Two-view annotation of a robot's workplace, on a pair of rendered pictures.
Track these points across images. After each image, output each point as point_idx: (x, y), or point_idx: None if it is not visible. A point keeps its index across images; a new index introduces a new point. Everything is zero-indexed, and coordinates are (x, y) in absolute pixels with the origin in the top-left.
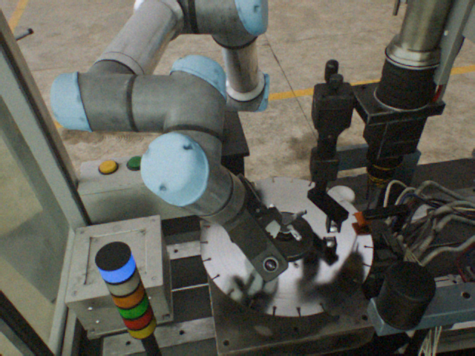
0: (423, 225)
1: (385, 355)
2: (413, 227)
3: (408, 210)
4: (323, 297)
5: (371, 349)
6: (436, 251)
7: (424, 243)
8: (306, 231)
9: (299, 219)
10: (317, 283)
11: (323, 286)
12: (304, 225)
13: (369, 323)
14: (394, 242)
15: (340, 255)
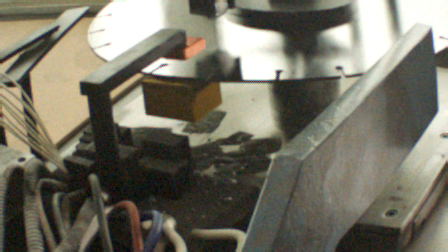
0: (68, 228)
1: (16, 48)
2: (85, 208)
3: (84, 78)
4: (129, 3)
5: (34, 52)
6: (9, 164)
7: (34, 159)
8: (261, 3)
9: (298, 6)
10: (156, 2)
11: (143, 5)
12: (277, 6)
13: (67, 152)
14: (92, 146)
15: (159, 29)
